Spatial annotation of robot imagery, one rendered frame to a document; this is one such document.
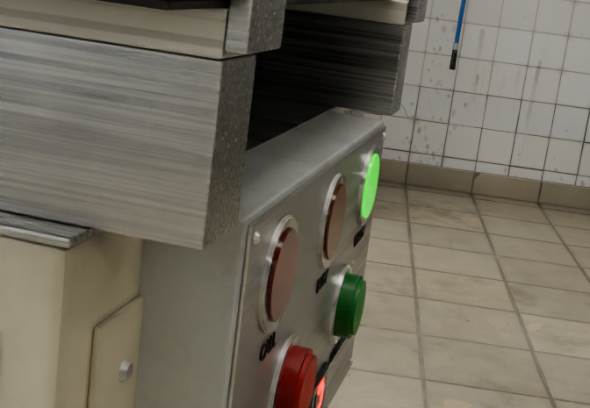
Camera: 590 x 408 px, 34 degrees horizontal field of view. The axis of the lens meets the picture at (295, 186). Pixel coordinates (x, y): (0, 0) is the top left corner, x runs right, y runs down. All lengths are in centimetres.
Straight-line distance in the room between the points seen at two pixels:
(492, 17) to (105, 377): 416
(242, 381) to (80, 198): 9
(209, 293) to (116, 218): 5
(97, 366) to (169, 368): 3
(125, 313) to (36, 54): 8
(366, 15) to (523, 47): 391
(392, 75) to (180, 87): 29
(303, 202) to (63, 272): 12
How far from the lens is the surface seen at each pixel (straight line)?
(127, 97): 25
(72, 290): 26
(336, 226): 40
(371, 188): 48
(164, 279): 29
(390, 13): 52
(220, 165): 25
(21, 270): 26
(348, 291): 45
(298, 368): 36
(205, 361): 30
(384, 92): 52
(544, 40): 444
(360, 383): 228
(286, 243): 32
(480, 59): 441
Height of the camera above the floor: 91
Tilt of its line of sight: 13 degrees down
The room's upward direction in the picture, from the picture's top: 7 degrees clockwise
